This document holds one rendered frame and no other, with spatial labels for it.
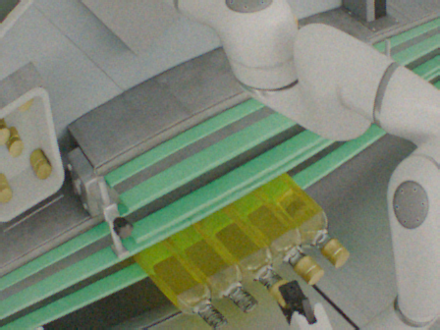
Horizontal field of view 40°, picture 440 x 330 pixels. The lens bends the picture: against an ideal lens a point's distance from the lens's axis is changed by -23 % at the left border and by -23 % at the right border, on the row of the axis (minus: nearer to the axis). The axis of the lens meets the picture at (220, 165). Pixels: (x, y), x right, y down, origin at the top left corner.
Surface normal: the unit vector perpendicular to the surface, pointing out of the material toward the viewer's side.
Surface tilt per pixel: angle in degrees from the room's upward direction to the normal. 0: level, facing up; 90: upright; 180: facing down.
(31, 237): 90
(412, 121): 39
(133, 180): 90
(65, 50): 0
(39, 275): 90
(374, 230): 89
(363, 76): 80
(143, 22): 3
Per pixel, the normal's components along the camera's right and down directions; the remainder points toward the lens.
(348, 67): -0.51, -0.07
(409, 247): -0.72, 0.32
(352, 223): -0.04, -0.69
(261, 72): -0.11, 0.84
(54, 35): 0.58, 0.57
